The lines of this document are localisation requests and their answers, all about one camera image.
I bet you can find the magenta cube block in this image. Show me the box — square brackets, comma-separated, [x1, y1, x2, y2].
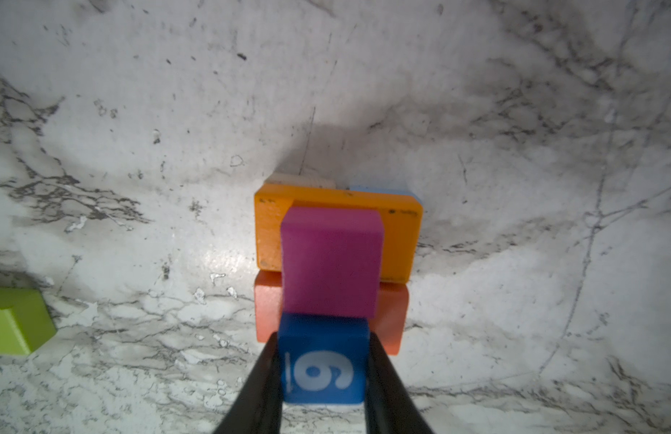
[280, 206, 384, 318]

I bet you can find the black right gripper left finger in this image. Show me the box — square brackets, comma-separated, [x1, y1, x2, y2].
[214, 333, 283, 434]

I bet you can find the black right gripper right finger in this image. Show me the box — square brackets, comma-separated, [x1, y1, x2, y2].
[364, 333, 433, 434]

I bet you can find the blue number cube block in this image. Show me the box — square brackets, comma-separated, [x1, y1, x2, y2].
[278, 313, 370, 405]

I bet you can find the red rectangular block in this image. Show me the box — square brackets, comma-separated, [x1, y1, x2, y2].
[254, 271, 410, 356]

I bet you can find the lime green cube block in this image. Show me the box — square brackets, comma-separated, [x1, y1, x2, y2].
[0, 288, 57, 356]

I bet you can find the orange rectangular block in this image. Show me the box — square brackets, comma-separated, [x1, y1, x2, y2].
[254, 184, 424, 283]

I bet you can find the light blue rectangular block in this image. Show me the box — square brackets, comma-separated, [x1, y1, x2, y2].
[347, 186, 422, 204]

